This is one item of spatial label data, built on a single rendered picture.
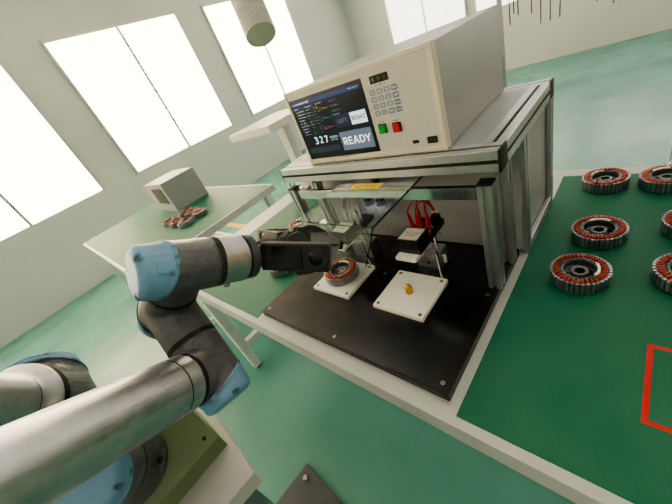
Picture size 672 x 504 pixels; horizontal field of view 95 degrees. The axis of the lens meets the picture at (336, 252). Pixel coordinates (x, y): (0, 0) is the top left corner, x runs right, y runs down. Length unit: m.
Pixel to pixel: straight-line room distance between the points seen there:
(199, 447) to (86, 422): 0.47
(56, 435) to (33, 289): 4.90
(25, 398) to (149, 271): 0.25
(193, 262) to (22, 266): 4.78
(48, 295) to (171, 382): 4.87
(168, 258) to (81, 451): 0.21
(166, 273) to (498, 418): 0.59
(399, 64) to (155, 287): 0.59
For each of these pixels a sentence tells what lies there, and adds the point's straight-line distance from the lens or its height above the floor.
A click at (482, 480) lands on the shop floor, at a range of 1.44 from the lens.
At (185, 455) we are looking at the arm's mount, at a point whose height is 0.81.
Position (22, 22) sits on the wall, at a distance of 5.48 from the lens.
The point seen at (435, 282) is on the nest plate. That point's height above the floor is 0.78.
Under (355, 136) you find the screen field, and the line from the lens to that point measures 0.84.
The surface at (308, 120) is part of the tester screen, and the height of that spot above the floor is 1.24.
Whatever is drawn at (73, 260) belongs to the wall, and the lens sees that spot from 5.22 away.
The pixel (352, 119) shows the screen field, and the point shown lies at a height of 1.22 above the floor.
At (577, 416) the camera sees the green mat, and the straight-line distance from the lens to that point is 0.70.
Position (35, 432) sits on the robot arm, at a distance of 0.37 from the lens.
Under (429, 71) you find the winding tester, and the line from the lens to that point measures 0.70.
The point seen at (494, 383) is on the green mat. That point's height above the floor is 0.75.
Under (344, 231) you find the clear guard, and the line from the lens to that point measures 0.66.
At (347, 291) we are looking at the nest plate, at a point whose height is 0.78.
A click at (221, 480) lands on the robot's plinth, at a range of 0.83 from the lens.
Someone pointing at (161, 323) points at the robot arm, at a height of 1.14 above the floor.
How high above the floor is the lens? 1.36
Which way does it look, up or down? 31 degrees down
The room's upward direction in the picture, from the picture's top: 24 degrees counter-clockwise
